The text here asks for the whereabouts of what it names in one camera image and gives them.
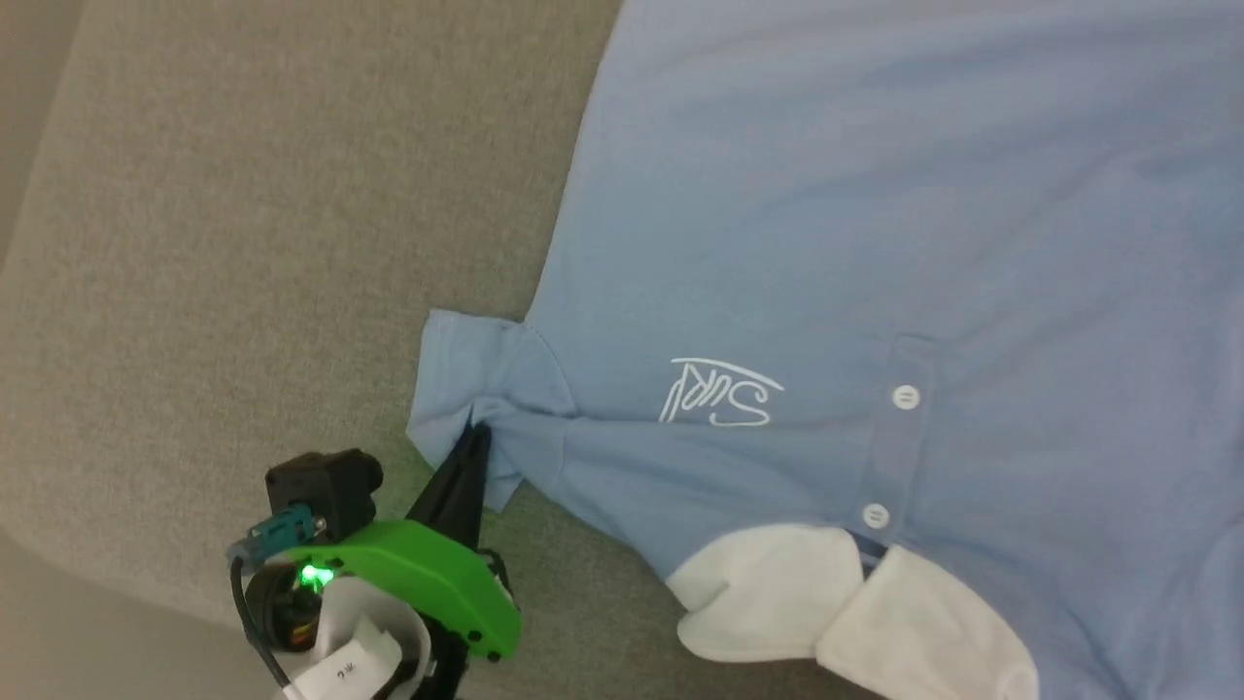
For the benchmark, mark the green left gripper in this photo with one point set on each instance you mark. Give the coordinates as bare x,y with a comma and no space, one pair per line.
428,569

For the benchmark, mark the light blue polo shirt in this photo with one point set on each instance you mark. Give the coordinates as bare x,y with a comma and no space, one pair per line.
826,194

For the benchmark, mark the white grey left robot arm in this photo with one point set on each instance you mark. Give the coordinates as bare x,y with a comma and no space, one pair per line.
360,653

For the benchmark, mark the grey fabric sofa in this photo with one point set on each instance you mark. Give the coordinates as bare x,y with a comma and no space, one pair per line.
272,243

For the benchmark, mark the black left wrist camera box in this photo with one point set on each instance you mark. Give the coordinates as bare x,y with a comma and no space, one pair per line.
326,486

